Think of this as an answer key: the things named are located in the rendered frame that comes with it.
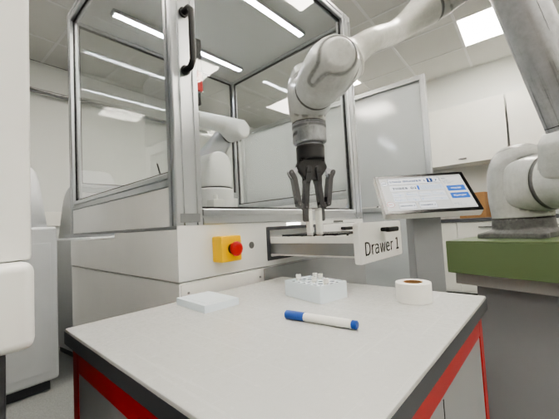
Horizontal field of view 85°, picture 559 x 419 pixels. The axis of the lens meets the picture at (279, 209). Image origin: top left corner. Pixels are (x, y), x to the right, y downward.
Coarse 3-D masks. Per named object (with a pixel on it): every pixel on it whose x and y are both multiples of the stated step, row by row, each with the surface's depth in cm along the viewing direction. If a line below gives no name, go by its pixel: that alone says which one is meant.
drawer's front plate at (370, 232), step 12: (360, 228) 81; (372, 228) 86; (360, 240) 81; (372, 240) 86; (384, 240) 92; (396, 240) 98; (360, 252) 80; (384, 252) 91; (396, 252) 98; (360, 264) 80
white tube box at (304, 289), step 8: (288, 280) 74; (296, 280) 76; (304, 280) 75; (320, 280) 74; (336, 280) 73; (344, 280) 71; (288, 288) 74; (296, 288) 72; (304, 288) 69; (312, 288) 67; (320, 288) 66; (328, 288) 67; (336, 288) 68; (344, 288) 70; (296, 296) 72; (304, 296) 69; (312, 296) 67; (320, 296) 65; (328, 296) 67; (336, 296) 68; (344, 296) 70
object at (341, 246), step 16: (272, 240) 103; (288, 240) 99; (304, 240) 94; (320, 240) 90; (336, 240) 87; (352, 240) 84; (304, 256) 94; (320, 256) 90; (336, 256) 87; (352, 256) 84
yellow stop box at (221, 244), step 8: (216, 240) 85; (224, 240) 84; (232, 240) 86; (240, 240) 88; (216, 248) 85; (224, 248) 84; (216, 256) 85; (224, 256) 84; (232, 256) 86; (240, 256) 88
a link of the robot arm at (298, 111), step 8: (296, 72) 78; (296, 80) 74; (288, 88) 81; (288, 96) 81; (296, 96) 74; (288, 104) 82; (296, 104) 76; (296, 112) 78; (304, 112) 76; (312, 112) 76; (320, 112) 76; (296, 120) 79
